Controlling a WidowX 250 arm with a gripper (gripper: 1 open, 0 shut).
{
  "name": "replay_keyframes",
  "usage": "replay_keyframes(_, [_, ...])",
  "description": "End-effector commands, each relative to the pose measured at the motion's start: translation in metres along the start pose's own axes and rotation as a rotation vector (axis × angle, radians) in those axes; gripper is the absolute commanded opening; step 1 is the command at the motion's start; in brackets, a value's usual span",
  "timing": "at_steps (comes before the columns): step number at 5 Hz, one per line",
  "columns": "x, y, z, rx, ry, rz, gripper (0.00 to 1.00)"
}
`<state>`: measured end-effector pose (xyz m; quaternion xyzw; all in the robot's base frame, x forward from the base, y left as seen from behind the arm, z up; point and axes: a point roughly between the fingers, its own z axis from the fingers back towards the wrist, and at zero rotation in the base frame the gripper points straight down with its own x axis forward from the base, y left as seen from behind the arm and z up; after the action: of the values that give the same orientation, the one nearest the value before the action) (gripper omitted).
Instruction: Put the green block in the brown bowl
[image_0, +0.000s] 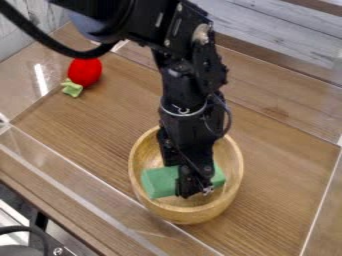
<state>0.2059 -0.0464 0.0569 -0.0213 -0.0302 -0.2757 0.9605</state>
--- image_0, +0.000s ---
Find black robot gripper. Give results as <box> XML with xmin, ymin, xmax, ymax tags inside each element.
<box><xmin>155</xmin><ymin>99</ymin><xmax>230</xmax><ymax>200</ymax></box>

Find red plush strawberry toy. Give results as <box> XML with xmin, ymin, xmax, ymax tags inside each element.
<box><xmin>60</xmin><ymin>58</ymin><xmax>103</xmax><ymax>98</ymax></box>

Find green rectangular block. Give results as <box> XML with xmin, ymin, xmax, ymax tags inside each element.
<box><xmin>141</xmin><ymin>165</ymin><xmax>227</xmax><ymax>199</ymax></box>

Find brown wooden bowl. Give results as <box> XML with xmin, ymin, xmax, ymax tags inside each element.
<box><xmin>129</xmin><ymin>127</ymin><xmax>245</xmax><ymax>225</ymax></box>

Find black cable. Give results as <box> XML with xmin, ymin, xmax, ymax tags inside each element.
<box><xmin>0</xmin><ymin>0</ymin><xmax>135</xmax><ymax>60</ymax></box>

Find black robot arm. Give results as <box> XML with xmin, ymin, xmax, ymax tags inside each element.
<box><xmin>48</xmin><ymin>0</ymin><xmax>233</xmax><ymax>198</ymax></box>

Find black metal table bracket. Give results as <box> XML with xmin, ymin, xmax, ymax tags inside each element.
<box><xmin>30</xmin><ymin>211</ymin><xmax>76</xmax><ymax>256</ymax></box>

